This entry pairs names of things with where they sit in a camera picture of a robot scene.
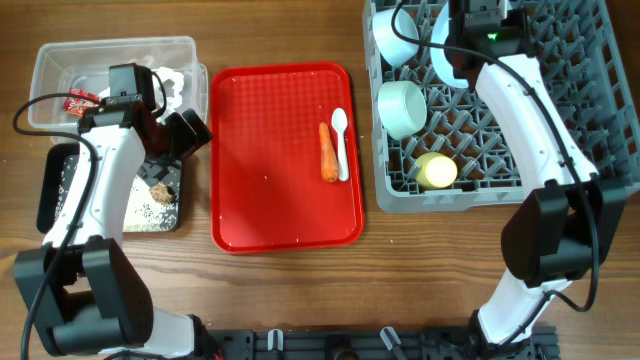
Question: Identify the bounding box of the white napkin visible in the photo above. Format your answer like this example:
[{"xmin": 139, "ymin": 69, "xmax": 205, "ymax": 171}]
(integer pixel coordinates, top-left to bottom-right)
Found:
[{"xmin": 99, "ymin": 66, "xmax": 186, "ymax": 119}]

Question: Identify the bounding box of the brown food scrap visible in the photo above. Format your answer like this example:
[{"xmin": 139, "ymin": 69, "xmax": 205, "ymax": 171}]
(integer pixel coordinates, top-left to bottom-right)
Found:
[{"xmin": 149, "ymin": 182, "xmax": 176, "ymax": 205}]

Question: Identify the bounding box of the white rice pile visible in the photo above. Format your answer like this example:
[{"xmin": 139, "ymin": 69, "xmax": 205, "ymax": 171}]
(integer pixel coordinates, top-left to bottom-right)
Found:
[{"xmin": 53, "ymin": 154, "xmax": 180, "ymax": 232}]

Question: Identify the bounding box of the red snack wrapper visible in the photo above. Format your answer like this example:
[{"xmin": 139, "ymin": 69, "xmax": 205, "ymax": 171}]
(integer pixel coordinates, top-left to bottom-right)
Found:
[{"xmin": 62, "ymin": 87, "xmax": 101, "ymax": 117}]

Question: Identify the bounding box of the orange carrot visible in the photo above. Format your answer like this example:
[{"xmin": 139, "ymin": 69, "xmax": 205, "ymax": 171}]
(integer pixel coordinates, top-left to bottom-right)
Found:
[{"xmin": 319, "ymin": 122, "xmax": 339, "ymax": 182}]

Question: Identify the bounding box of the green bowl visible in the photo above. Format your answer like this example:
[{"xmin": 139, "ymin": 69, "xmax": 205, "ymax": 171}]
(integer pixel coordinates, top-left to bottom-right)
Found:
[{"xmin": 377, "ymin": 81, "xmax": 427, "ymax": 141}]

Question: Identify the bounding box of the light blue bowl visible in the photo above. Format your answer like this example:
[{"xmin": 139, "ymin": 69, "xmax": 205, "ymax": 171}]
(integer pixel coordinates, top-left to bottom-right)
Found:
[{"xmin": 372, "ymin": 9, "xmax": 419, "ymax": 67}]

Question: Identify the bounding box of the yellow cup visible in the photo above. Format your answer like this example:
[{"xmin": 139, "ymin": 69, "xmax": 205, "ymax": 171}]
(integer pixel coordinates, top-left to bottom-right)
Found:
[{"xmin": 415, "ymin": 152, "xmax": 458, "ymax": 189}]

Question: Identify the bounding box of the light blue plate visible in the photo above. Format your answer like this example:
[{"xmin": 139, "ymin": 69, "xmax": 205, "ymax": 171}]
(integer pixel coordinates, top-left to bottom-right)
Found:
[{"xmin": 429, "ymin": 3, "xmax": 469, "ymax": 89}]

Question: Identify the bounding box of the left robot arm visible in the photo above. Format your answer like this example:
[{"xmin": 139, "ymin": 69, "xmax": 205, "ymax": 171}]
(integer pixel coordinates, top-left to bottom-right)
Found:
[{"xmin": 13, "ymin": 63, "xmax": 224, "ymax": 359}]

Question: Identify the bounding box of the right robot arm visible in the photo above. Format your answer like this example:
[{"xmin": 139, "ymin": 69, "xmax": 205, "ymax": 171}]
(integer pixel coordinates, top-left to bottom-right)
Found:
[{"xmin": 445, "ymin": 1, "xmax": 627, "ymax": 351}]

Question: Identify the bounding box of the grey dishwasher rack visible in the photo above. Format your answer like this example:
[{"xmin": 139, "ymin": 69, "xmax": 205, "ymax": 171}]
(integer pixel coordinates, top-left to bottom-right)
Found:
[{"xmin": 362, "ymin": 0, "xmax": 639, "ymax": 213}]

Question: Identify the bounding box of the red serving tray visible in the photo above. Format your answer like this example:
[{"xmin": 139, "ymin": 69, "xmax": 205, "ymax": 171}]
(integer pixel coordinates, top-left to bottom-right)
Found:
[{"xmin": 210, "ymin": 62, "xmax": 365, "ymax": 255}]

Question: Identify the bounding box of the clear plastic bin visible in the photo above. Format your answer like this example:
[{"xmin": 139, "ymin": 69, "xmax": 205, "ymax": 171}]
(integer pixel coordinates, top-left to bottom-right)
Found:
[{"xmin": 30, "ymin": 36, "xmax": 209, "ymax": 121}]

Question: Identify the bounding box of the white plastic spoon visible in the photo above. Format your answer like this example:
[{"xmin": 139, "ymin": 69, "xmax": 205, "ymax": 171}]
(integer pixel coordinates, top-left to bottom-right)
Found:
[{"xmin": 331, "ymin": 108, "xmax": 349, "ymax": 182}]

